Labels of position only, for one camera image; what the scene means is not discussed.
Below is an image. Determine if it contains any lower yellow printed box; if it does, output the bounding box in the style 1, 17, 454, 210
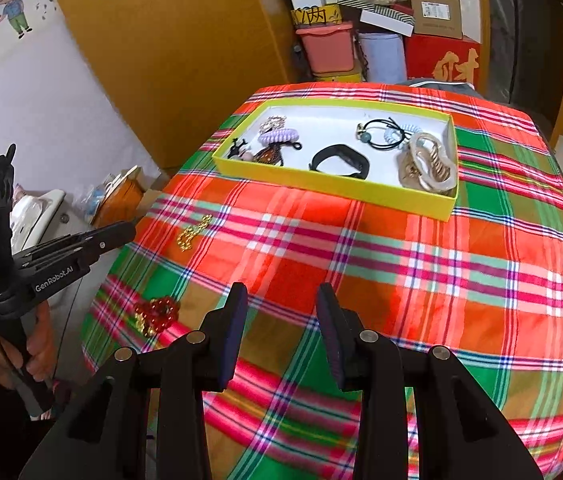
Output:
313, 62, 364, 82

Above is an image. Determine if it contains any yellow shallow box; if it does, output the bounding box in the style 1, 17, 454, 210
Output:
212, 99, 458, 221

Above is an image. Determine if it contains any gold chain bracelet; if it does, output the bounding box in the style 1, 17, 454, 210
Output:
175, 212, 214, 253

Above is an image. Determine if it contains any black hair tie with bead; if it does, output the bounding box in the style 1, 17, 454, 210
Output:
355, 117, 413, 152

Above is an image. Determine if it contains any wooden wardrobe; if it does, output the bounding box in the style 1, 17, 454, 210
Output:
58, 0, 299, 171

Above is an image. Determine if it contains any rhinestone hair clip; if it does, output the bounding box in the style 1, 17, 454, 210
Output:
259, 116, 286, 133

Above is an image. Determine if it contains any brown cardboard box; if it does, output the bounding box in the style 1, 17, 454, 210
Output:
409, 0, 463, 39

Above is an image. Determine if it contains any blue plastic bucket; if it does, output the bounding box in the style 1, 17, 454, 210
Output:
359, 32, 407, 84

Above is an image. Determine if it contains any wooden door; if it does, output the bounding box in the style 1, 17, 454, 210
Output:
484, 0, 563, 140

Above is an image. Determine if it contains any white striped box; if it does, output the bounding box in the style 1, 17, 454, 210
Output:
359, 6, 415, 37

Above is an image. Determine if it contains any orange container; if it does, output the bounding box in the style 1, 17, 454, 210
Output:
92, 166, 144, 229

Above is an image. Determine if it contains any plaid tablecloth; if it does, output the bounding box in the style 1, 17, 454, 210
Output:
82, 82, 563, 479

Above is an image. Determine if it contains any black fitness band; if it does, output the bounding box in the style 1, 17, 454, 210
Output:
309, 144, 369, 180

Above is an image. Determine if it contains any person left hand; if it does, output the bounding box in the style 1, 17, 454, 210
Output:
0, 301, 56, 389

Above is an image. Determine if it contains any purple spiral hair tie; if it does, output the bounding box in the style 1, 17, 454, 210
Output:
256, 128, 300, 148

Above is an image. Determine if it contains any dark bead bracelet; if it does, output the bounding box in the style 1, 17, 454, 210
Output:
252, 140, 304, 167

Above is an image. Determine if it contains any beige claw hair clip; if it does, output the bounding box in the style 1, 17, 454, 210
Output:
397, 132, 458, 196

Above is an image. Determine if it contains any red gift box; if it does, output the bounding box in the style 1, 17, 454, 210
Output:
404, 34, 481, 87

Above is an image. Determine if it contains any pink plastic bin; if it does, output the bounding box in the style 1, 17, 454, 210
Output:
295, 22, 355, 74

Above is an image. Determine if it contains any red bead bracelet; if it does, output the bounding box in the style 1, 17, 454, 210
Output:
132, 294, 182, 338

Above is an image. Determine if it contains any yellow printed box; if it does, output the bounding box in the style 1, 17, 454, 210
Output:
313, 62, 364, 82
290, 3, 342, 28

